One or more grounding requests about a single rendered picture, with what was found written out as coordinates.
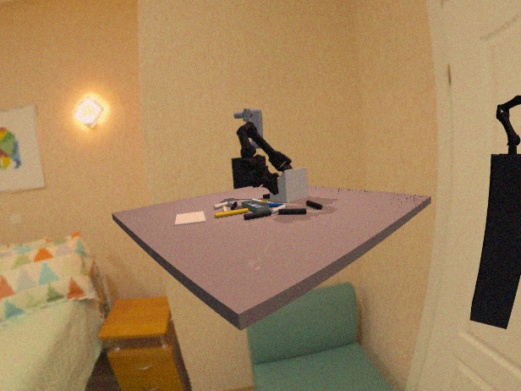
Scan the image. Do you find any beige rectangular sheet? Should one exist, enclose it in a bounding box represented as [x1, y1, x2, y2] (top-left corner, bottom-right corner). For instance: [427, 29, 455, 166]
[175, 212, 206, 226]

